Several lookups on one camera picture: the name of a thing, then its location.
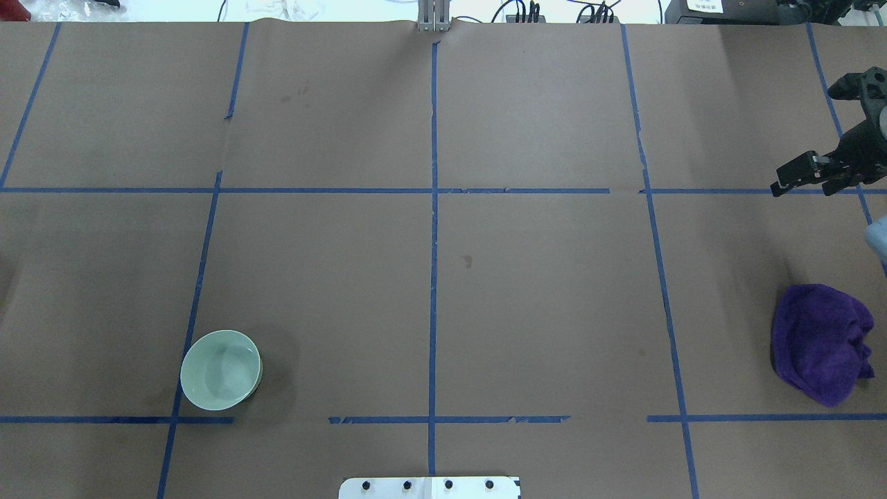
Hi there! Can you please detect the aluminium frame post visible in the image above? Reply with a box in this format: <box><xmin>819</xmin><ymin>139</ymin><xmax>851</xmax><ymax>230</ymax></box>
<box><xmin>417</xmin><ymin>0</ymin><xmax>452</xmax><ymax>33</ymax></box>

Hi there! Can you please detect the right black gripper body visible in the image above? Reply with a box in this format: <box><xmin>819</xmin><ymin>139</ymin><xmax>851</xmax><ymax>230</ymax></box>
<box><xmin>823</xmin><ymin>122</ymin><xmax>886</xmax><ymax>196</ymax></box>

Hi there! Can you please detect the crumpled white tissue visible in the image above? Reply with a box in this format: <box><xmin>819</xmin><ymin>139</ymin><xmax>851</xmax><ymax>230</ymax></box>
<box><xmin>244</xmin><ymin>1</ymin><xmax>326</xmax><ymax>22</ymax></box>

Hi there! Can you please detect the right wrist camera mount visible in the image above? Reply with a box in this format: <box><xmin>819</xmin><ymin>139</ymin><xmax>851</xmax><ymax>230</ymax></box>
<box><xmin>827</xmin><ymin>67</ymin><xmax>886</xmax><ymax>125</ymax></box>

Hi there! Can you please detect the purple cloth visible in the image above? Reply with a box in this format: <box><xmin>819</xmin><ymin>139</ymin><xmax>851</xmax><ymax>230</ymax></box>
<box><xmin>770</xmin><ymin>283</ymin><xmax>875</xmax><ymax>408</ymax></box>

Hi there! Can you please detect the light green bowl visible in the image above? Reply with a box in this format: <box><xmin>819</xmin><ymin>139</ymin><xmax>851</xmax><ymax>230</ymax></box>
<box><xmin>179</xmin><ymin>331</ymin><xmax>264</xmax><ymax>412</ymax></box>

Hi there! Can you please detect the black printer box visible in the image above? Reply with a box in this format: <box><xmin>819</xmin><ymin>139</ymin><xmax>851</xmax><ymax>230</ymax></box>
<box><xmin>663</xmin><ymin>1</ymin><xmax>796</xmax><ymax>26</ymax></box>

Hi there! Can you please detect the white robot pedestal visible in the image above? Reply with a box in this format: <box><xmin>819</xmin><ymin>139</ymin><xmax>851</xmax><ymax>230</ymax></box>
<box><xmin>338</xmin><ymin>475</ymin><xmax>522</xmax><ymax>498</ymax></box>

